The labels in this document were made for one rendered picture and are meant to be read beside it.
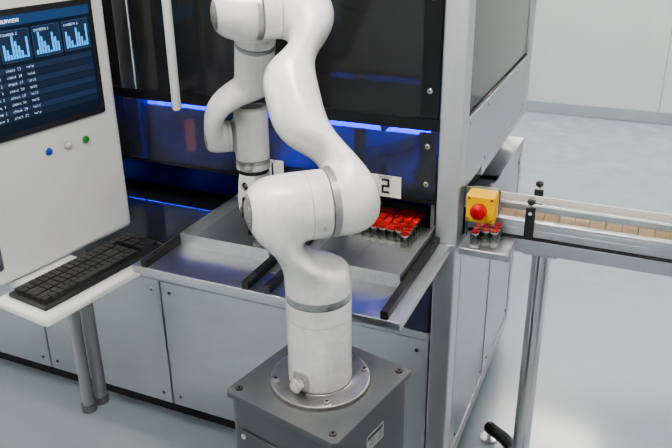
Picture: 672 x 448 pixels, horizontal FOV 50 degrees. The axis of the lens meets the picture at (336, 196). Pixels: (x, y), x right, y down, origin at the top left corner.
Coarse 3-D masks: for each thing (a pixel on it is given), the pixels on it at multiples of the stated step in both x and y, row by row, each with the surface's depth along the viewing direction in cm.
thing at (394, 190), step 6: (372, 174) 187; (378, 174) 186; (378, 180) 187; (390, 180) 186; (396, 180) 185; (378, 186) 188; (390, 186) 186; (396, 186) 185; (390, 192) 187; (396, 192) 186
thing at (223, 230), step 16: (224, 208) 204; (208, 224) 198; (224, 224) 199; (240, 224) 199; (192, 240) 185; (208, 240) 183; (224, 240) 189; (240, 240) 189; (240, 256) 181; (256, 256) 179
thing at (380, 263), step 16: (320, 240) 184; (336, 240) 189; (352, 240) 188; (368, 240) 188; (416, 240) 188; (352, 256) 180; (368, 256) 180; (384, 256) 180; (400, 256) 180; (416, 256) 175; (352, 272) 169; (368, 272) 167; (384, 272) 165; (400, 272) 165
